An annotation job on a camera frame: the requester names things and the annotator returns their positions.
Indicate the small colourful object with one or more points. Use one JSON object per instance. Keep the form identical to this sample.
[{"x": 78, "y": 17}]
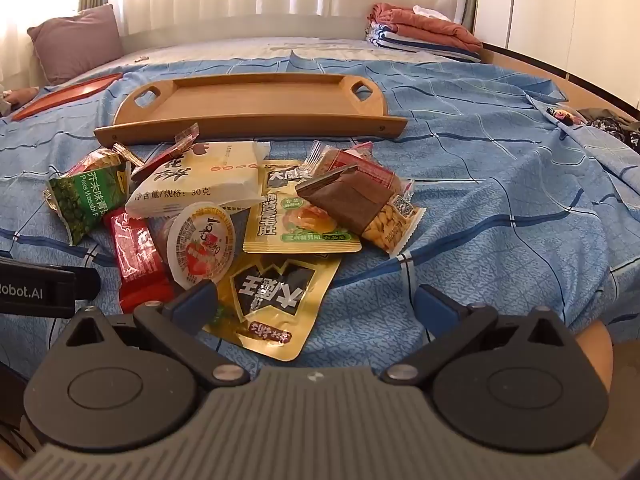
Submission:
[{"x": 562, "y": 115}]

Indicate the red snack bar packet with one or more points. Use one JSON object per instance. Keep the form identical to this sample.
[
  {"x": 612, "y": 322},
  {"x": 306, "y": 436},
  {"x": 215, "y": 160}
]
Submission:
[{"x": 137, "y": 250}]

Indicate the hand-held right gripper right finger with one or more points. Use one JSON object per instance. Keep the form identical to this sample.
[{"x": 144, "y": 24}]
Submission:
[{"x": 437, "y": 310}]

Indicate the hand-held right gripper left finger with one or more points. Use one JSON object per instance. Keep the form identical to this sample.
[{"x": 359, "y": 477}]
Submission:
[{"x": 195, "y": 305}]

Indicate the green pea packet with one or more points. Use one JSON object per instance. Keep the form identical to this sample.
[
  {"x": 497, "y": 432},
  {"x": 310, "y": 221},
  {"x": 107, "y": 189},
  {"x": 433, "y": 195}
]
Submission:
[{"x": 82, "y": 195}]

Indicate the wooden tray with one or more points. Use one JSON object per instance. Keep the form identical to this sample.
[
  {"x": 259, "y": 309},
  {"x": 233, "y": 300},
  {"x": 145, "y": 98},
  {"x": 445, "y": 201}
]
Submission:
[{"x": 250, "y": 100}]

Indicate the jelly cup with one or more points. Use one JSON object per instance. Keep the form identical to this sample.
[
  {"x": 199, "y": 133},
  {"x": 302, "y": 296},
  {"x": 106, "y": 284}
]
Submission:
[{"x": 200, "y": 245}]

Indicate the blue white striped blanket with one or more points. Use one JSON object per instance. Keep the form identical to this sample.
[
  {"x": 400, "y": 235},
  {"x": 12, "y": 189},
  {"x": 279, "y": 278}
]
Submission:
[{"x": 400, "y": 42}]

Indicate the beige mattress pad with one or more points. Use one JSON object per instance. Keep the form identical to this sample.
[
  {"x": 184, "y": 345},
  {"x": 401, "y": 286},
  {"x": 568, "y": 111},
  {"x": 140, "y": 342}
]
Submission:
[{"x": 225, "y": 47}]

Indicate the white flower cake packet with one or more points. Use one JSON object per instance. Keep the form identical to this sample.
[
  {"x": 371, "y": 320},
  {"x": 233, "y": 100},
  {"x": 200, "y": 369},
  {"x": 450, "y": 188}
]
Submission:
[{"x": 200, "y": 180}]

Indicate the red clear-ended packet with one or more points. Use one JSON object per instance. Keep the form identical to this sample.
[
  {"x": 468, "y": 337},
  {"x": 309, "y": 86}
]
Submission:
[{"x": 372, "y": 172}]

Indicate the white folded cloth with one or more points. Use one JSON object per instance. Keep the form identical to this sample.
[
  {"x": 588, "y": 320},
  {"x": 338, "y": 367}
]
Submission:
[{"x": 430, "y": 11}]

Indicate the red plastic tray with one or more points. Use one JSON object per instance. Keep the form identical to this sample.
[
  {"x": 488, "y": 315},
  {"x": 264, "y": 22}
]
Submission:
[{"x": 65, "y": 95}]

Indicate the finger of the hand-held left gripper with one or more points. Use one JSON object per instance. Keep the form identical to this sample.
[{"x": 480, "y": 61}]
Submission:
[{"x": 87, "y": 280}]

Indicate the dark patterned cloth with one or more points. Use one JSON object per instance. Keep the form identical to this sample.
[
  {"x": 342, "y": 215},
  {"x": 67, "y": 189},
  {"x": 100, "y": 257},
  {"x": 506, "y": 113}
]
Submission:
[{"x": 612, "y": 125}]

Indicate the brown soft toy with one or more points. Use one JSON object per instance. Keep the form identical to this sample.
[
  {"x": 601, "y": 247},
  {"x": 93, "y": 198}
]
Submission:
[{"x": 20, "y": 95}]

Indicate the purple pillow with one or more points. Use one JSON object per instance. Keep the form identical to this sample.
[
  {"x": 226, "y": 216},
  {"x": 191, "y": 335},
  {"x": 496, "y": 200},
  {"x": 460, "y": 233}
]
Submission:
[{"x": 75, "y": 45}]

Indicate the blue checked bedsheet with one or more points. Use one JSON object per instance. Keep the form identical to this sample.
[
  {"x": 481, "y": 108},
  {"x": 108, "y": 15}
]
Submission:
[{"x": 500, "y": 210}]

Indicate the thin red stick packet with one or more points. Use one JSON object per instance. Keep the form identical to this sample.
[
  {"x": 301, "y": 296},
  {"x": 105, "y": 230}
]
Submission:
[{"x": 170, "y": 152}]

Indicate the wooden bed frame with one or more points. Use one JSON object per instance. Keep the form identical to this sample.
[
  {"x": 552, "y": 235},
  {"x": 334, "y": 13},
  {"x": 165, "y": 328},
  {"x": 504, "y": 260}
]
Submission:
[{"x": 550, "y": 72}]

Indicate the person's leg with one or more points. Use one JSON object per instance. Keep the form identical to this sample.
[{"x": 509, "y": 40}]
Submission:
[{"x": 595, "y": 355}]

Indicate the brown peanut packet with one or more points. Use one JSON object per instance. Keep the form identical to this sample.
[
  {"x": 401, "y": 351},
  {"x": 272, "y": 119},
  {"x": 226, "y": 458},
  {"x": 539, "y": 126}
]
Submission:
[{"x": 350, "y": 200}]

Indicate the yellow foil snack packet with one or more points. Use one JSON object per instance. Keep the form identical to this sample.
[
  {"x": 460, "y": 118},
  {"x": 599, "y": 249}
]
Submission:
[
  {"x": 295, "y": 220},
  {"x": 280, "y": 305}
]

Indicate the grey headboard panel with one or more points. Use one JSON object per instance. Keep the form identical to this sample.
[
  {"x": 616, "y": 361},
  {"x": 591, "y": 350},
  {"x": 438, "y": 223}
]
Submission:
[{"x": 250, "y": 27}]

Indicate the folded towels stack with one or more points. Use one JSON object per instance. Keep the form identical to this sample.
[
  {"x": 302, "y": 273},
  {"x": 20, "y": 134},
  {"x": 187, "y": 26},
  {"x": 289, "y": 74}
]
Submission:
[{"x": 435, "y": 27}]

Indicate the white wardrobe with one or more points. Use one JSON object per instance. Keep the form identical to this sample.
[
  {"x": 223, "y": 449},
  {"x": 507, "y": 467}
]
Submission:
[{"x": 550, "y": 10}]

